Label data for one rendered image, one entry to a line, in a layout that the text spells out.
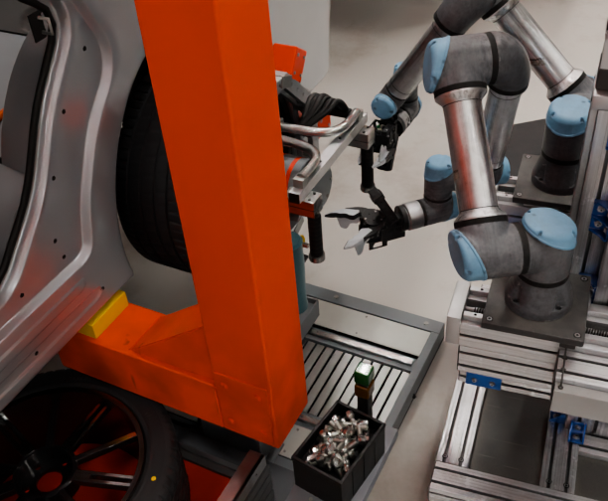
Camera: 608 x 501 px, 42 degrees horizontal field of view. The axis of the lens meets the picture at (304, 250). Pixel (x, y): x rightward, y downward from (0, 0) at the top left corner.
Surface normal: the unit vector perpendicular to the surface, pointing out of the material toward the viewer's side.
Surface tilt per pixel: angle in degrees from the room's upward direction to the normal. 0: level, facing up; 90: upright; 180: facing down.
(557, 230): 8
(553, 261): 90
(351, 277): 0
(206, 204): 90
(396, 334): 0
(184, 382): 90
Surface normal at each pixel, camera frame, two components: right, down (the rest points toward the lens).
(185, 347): -0.45, 0.59
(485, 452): -0.07, -0.77
